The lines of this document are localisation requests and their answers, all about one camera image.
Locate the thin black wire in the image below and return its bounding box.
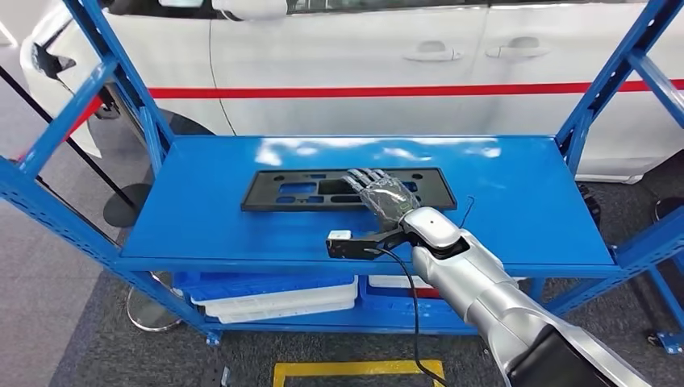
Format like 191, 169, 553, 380
459, 196, 476, 229

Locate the yellow floor tape square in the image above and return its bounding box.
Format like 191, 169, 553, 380
272, 360, 447, 387

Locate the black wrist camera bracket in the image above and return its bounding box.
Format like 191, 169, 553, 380
326, 228, 414, 262

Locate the black plastic frame part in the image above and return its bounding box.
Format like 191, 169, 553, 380
240, 167, 458, 214

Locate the black stanchion post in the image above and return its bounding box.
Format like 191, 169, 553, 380
0, 64, 154, 230

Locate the blue metal shelf rack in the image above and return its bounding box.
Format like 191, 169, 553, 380
0, 0, 684, 347

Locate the black round stanchion base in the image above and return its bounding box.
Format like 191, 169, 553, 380
654, 198, 684, 236

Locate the black ribbed strip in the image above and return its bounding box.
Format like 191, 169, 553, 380
577, 184, 603, 229

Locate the white car with red stripe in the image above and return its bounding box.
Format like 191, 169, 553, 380
19, 0, 684, 186

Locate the black camera cable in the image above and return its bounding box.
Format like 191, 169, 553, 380
365, 246, 448, 387

